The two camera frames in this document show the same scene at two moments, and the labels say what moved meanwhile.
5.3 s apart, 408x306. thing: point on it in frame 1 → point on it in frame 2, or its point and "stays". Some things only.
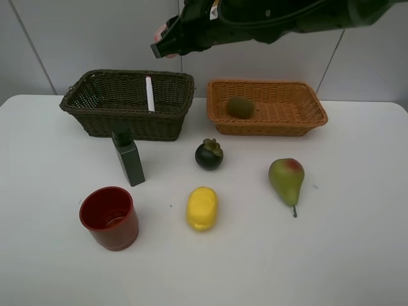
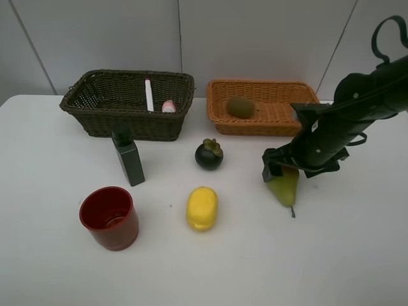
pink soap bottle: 158,39 → 168,106
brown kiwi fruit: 240,106 stays
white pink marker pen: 150,102 stays
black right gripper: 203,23 → 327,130
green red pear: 286,175 stays
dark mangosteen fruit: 209,155 stays
